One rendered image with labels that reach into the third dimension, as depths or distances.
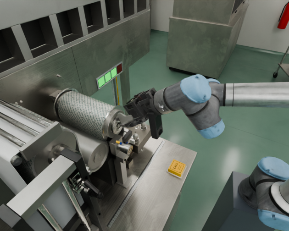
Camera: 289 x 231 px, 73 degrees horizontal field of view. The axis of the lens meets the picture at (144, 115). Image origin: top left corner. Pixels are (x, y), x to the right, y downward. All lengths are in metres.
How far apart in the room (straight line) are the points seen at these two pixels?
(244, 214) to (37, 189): 0.87
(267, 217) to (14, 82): 0.99
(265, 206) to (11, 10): 1.06
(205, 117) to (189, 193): 1.54
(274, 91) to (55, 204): 0.64
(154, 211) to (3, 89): 0.76
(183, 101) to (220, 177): 1.74
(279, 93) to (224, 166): 1.71
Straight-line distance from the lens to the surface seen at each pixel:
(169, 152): 1.12
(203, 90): 0.51
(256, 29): 5.11
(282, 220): 0.84
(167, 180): 1.02
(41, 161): 0.58
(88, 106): 0.78
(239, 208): 1.04
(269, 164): 0.93
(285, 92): 0.68
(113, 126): 0.73
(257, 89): 0.67
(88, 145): 0.74
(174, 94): 0.53
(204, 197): 2.05
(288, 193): 0.80
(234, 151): 2.49
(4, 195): 1.05
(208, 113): 0.56
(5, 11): 0.81
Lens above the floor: 1.78
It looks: 41 degrees down
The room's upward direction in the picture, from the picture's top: straight up
